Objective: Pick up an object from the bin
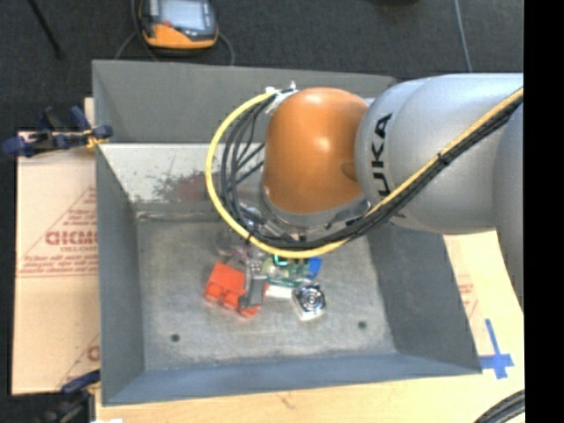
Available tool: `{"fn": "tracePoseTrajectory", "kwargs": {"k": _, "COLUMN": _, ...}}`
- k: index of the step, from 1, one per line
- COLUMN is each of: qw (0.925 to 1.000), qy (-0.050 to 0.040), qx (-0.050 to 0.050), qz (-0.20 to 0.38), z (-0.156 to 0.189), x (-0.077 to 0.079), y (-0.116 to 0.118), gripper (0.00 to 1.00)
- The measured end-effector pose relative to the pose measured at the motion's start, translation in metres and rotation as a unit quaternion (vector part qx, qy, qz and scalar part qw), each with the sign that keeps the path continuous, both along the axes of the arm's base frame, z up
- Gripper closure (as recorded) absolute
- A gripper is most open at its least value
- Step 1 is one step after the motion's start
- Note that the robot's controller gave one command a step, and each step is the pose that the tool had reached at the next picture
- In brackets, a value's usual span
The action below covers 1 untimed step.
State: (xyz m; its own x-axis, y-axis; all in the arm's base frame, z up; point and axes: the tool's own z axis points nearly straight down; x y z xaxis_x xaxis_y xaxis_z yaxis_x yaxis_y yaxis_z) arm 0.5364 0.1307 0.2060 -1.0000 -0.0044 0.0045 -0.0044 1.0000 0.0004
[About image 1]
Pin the brown cardboard board red print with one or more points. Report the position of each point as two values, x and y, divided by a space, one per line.
53 289

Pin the red toy building block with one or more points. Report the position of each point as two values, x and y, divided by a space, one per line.
224 282

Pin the grey metal bin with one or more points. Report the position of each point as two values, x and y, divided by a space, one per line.
185 306

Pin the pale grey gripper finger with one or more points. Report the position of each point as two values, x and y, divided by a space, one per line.
257 290

